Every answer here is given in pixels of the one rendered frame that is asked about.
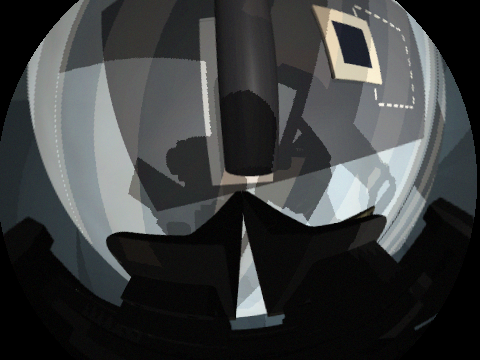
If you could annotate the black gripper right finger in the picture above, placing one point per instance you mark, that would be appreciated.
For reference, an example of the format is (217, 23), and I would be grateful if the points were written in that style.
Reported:
(284, 249)

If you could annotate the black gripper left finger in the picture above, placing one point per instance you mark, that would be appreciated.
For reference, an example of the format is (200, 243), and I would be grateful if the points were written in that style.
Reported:
(211, 255)

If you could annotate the beige square tile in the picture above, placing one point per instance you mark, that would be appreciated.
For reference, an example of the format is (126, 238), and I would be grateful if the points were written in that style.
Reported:
(349, 45)

